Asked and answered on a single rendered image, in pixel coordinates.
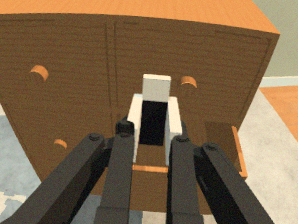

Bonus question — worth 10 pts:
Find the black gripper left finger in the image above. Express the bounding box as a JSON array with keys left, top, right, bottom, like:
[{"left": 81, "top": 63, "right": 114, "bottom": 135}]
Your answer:
[{"left": 0, "top": 94, "right": 142, "bottom": 224}]

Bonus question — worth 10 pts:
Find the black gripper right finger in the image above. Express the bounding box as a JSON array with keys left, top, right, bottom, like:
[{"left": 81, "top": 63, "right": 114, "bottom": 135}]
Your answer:
[{"left": 165, "top": 97, "right": 275, "bottom": 224}]

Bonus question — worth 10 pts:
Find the brown wooden drawer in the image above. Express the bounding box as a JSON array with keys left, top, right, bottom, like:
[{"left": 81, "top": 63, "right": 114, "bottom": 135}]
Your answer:
[
  {"left": 129, "top": 120, "right": 248, "bottom": 215},
  {"left": 31, "top": 155, "right": 108, "bottom": 194},
  {"left": 116, "top": 22, "right": 268, "bottom": 120},
  {"left": 0, "top": 19, "right": 111, "bottom": 109},
  {"left": 6, "top": 104, "right": 114, "bottom": 157}
]

